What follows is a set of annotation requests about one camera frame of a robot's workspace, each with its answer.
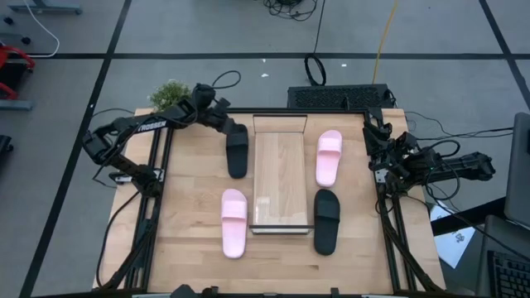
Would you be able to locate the black perforated computer case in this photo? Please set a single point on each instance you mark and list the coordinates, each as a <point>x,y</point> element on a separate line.
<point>331,97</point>

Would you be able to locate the white paper sheet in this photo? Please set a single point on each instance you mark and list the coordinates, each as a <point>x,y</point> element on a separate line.
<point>455,244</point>

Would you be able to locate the small green potted plant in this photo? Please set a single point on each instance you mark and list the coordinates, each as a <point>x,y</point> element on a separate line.
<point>167,95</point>

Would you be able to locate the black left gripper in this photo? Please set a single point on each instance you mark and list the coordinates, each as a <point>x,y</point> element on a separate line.
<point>221,120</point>

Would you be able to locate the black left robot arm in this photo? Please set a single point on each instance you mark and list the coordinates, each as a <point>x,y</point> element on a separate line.
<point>151,126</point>

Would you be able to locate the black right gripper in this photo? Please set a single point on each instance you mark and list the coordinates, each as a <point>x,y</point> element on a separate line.
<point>399,151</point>

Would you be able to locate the red black chair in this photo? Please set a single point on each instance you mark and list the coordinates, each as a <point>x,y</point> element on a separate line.
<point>16,50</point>

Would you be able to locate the pink slide sandal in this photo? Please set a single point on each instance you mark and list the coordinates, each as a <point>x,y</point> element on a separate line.
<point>327,169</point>
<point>234,236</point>

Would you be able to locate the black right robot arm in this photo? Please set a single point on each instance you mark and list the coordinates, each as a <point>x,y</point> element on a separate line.
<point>468,163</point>

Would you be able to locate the black caster wheel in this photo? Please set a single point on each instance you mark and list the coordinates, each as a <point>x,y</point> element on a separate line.
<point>26,40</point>
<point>8,20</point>

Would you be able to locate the grey desk foot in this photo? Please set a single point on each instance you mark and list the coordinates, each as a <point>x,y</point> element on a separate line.
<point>45,7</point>

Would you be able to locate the black keyboard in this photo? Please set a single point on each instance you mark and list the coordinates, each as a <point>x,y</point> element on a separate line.
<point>511,277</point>

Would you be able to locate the black slide sandal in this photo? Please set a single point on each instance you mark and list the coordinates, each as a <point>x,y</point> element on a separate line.
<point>326,236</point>
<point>237,161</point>

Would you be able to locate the grey metal bar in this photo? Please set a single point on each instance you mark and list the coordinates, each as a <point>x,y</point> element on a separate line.
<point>16,104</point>

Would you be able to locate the black aluminium table frame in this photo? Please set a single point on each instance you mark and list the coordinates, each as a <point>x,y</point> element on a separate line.
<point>290,111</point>

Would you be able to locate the grey laptop body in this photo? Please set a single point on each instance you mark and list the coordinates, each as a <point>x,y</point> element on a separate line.
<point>497,236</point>

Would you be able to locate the grey monitor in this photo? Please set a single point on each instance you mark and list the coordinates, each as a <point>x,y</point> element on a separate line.
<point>519,174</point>

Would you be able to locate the black chair base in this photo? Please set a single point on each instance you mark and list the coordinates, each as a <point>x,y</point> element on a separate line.
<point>5,144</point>

